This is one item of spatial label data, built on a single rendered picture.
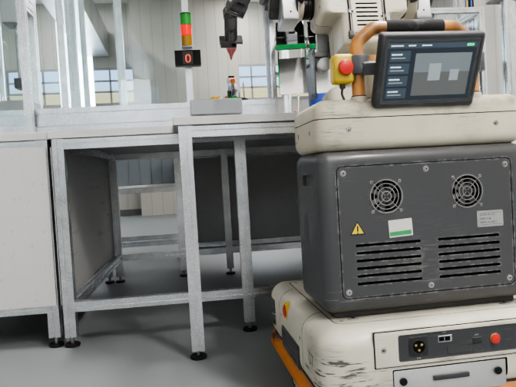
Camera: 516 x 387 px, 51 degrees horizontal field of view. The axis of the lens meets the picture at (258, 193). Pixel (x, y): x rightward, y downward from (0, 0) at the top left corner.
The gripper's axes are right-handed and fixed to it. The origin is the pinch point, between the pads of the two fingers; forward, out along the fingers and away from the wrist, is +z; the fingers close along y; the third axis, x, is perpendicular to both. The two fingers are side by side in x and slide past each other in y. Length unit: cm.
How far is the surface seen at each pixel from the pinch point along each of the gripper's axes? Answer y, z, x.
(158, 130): 32, 8, 43
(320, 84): -39.4, 7.1, 13.4
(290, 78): -26.4, 6.5, 8.9
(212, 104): 10.1, 1.4, 35.6
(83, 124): 63, 9, 34
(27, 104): 83, 1, 31
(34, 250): 83, 43, 71
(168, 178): 43, 160, -104
